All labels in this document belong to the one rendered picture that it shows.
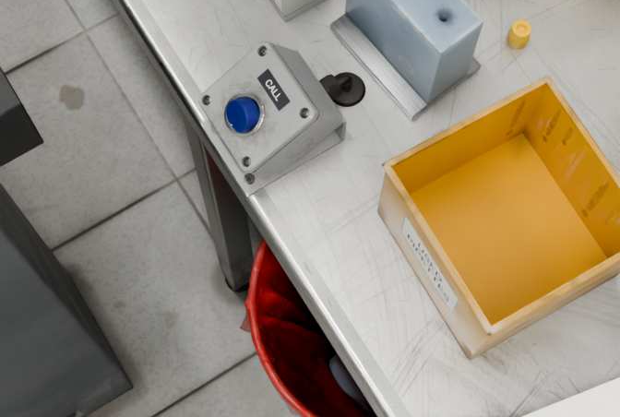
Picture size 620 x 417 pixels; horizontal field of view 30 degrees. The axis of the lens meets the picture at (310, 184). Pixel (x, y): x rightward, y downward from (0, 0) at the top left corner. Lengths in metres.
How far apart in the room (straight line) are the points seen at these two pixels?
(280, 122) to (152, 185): 1.01
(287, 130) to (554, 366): 0.25
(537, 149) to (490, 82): 0.07
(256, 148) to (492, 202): 0.18
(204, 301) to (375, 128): 0.90
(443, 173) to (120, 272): 0.98
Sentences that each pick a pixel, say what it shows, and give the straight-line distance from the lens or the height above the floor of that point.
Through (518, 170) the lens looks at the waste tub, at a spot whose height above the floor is 0.88.
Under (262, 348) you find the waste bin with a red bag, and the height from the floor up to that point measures 0.44.
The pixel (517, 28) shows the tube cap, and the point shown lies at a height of 0.89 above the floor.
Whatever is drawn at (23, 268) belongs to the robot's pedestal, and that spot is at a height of 0.68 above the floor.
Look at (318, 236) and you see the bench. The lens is 0.86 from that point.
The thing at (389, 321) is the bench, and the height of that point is 0.88.
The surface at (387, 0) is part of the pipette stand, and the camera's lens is 0.83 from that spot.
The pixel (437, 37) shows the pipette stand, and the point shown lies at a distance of 0.81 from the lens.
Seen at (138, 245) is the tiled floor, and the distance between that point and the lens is 1.79.
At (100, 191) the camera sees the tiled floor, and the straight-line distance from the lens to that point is 1.82.
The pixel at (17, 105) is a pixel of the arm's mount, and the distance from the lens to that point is 0.84.
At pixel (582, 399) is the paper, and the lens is 0.84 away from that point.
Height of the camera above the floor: 1.70
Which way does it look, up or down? 71 degrees down
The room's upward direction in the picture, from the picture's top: 1 degrees clockwise
